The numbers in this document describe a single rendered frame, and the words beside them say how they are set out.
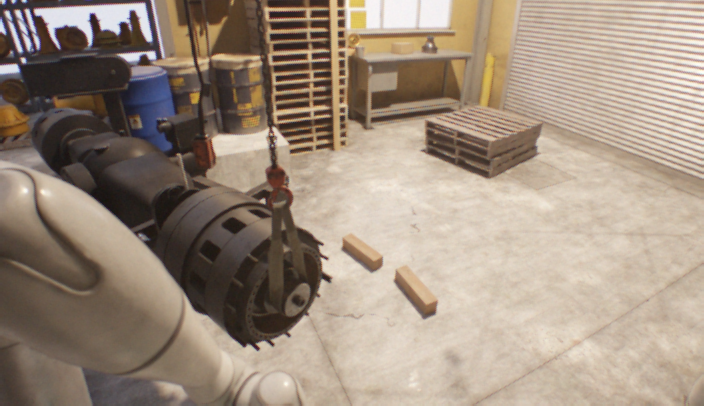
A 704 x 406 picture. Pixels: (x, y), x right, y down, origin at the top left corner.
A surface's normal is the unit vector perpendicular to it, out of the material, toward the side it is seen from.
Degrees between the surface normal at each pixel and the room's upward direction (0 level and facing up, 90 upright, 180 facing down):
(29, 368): 88
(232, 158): 90
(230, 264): 38
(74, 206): 58
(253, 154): 90
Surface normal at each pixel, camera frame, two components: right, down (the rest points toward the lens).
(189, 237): -0.39, -0.45
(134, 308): 0.94, 0.12
